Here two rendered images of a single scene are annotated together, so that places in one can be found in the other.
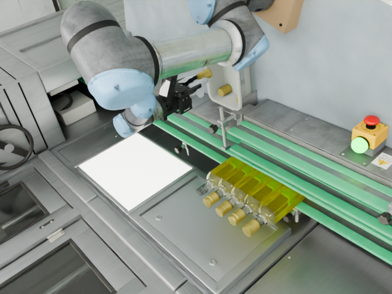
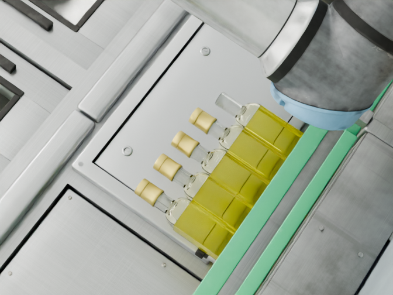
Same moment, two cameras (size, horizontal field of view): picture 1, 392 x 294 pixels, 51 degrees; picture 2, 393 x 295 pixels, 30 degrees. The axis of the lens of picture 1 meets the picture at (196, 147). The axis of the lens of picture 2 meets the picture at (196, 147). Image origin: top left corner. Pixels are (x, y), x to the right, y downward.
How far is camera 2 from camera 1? 0.90 m
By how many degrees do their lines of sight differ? 46
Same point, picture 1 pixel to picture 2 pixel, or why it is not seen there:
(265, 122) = (342, 176)
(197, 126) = not seen: hidden behind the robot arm
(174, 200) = (245, 65)
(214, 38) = (237, 14)
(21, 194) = not seen: outside the picture
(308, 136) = (304, 260)
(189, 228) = (188, 102)
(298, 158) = (248, 245)
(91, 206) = not seen: outside the picture
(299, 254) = (172, 280)
